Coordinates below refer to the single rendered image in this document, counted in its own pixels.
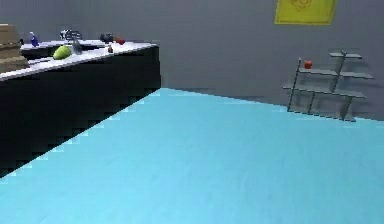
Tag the red apple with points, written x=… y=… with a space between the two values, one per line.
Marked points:
x=121 y=41

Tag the small red brown bottle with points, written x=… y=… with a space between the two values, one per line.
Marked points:
x=110 y=49

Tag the black kitchen counter white top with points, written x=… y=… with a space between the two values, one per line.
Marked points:
x=80 y=100

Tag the dark grey toaster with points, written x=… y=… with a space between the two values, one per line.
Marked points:
x=107 y=37

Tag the grey cup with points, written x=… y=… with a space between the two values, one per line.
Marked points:
x=77 y=47

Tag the grey metal shelf unit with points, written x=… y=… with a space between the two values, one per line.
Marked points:
x=328 y=86

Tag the blue spray bottle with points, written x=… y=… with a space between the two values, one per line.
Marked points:
x=34 y=40

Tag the brown tiered box stack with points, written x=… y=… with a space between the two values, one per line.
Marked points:
x=10 y=50

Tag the yellow framed wall picture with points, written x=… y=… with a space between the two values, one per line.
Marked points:
x=305 y=10

